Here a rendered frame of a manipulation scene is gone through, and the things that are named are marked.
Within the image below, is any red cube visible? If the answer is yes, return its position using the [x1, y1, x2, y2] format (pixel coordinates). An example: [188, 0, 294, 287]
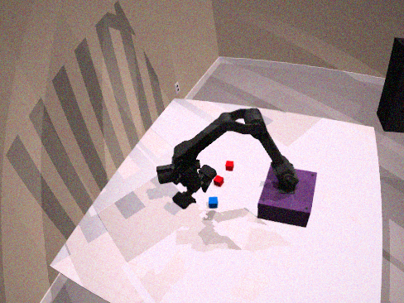
[214, 176, 224, 187]
[225, 161, 234, 171]

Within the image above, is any blue cube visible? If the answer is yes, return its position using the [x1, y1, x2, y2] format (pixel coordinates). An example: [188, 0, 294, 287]
[209, 197, 219, 208]

